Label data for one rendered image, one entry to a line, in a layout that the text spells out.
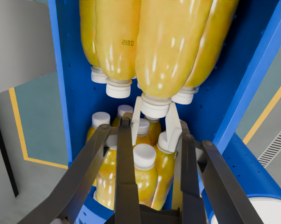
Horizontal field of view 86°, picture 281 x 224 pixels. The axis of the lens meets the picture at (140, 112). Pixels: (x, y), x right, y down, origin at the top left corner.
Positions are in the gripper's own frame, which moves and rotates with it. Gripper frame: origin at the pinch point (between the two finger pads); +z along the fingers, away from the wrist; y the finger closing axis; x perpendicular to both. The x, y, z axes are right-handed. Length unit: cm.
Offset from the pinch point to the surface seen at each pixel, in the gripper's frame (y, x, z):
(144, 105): -1.4, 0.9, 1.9
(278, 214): 48, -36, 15
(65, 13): -14.4, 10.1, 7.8
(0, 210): -169, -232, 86
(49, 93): -96, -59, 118
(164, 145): 3.7, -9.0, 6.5
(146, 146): 0.2, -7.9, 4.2
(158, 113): 0.4, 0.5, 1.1
